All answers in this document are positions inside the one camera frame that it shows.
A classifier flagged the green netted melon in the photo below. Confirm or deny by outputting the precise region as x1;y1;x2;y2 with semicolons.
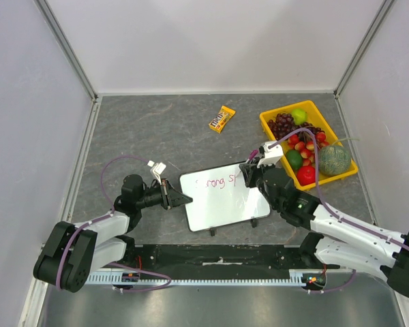
318;138;359;176

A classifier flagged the light green pear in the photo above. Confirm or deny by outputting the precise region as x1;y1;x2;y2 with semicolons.
290;108;308;125

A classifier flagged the aluminium frame post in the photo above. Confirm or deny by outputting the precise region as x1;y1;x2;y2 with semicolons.
34;0;97;101
333;0;395;99

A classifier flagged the red apple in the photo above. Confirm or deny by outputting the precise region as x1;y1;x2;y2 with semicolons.
297;166;316;186

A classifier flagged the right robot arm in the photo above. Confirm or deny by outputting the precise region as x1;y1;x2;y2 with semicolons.
239;162;409;298

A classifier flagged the right aluminium frame post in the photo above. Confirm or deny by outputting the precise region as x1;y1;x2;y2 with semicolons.
333;0;395;99

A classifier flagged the yellow candy packet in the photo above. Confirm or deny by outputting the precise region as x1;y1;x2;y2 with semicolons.
209;106;236;134

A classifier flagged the dark green lime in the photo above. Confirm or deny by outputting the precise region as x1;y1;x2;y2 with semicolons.
286;149;303;171

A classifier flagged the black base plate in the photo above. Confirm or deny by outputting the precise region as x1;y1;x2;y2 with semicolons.
119;245;323;280

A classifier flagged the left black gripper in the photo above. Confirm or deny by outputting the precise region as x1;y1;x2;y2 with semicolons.
136;178;192;210

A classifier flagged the purple grape bunch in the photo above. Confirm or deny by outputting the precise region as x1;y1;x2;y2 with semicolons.
267;113;299;140

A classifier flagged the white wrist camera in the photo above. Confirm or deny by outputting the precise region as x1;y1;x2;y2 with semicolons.
147;160;166;184
257;141;284;168

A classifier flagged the left aluminium frame post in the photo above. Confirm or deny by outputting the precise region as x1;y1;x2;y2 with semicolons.
34;0;97;101

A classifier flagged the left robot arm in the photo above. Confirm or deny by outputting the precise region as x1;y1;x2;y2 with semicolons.
33;174;193;293

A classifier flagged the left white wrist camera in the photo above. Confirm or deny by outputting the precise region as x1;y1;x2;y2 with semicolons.
147;160;166;184

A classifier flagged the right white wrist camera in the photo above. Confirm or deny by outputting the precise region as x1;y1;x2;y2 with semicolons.
257;141;284;168

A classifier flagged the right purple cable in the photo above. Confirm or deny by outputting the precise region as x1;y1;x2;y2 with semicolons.
271;127;409;294

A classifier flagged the white whiteboard black frame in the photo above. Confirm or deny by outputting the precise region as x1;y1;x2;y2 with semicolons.
179;163;271;232

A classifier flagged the slotted cable duct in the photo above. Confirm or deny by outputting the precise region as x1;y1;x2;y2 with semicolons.
85;270;326;288

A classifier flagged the pink whiteboard marker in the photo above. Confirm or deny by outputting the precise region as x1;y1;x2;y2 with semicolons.
245;149;258;164

